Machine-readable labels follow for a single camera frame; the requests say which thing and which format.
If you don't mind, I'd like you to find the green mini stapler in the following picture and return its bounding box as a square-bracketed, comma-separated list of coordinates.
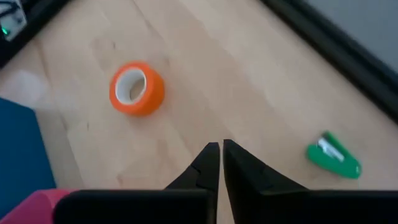
[305, 131, 363, 180]

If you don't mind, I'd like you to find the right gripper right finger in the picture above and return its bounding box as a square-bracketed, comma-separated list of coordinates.
[223, 139, 308, 224]

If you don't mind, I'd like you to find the orange tape roll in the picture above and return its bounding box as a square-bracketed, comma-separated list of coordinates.
[108, 61, 165, 118]

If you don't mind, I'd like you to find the pink plastic bin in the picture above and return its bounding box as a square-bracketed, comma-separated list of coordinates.
[0, 189, 78, 224]

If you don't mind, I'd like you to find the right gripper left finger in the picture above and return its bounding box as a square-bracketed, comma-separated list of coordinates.
[164, 142, 221, 191]

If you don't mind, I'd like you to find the blue plastic bin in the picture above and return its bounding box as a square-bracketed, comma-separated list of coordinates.
[0, 98, 57, 215]

